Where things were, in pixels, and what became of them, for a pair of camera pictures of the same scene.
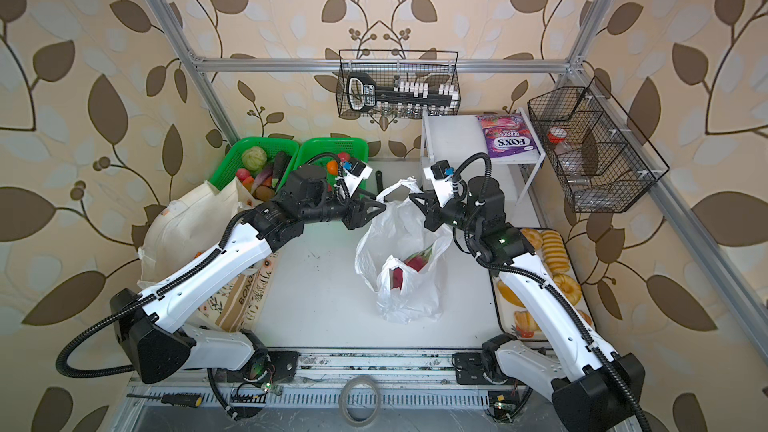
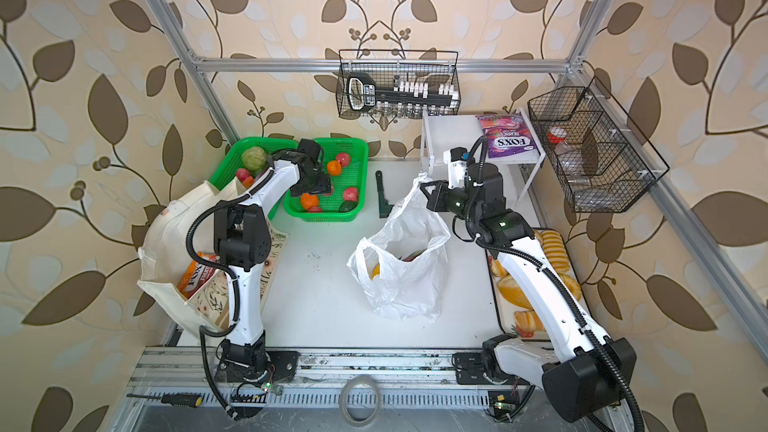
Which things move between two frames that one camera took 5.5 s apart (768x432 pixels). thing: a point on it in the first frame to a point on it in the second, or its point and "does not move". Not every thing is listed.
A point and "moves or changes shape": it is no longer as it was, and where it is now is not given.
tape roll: x=349 y=383 does not move
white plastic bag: x=398 y=257 moves or changes shape
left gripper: x=355 y=214 to x=324 y=184
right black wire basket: x=598 y=169 does not move
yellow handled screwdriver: x=175 y=400 does not move
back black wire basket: x=397 y=91 does not move
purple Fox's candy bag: x=507 y=135 does not move
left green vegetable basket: x=231 y=162 does not move
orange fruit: x=333 y=167 moves or changes shape
